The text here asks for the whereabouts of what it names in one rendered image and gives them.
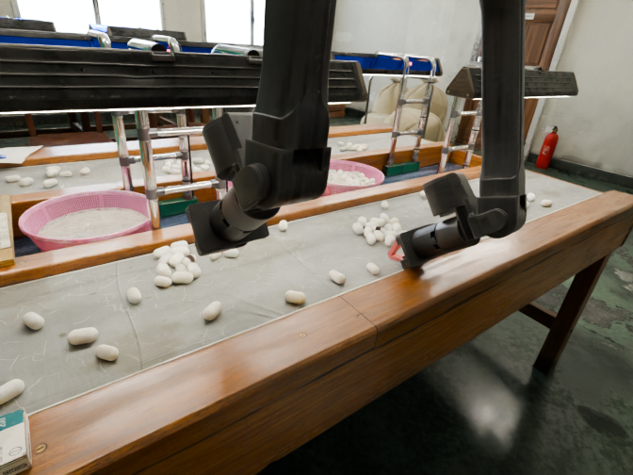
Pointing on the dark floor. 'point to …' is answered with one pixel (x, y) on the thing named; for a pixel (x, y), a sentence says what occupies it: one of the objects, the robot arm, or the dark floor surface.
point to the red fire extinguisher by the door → (547, 149)
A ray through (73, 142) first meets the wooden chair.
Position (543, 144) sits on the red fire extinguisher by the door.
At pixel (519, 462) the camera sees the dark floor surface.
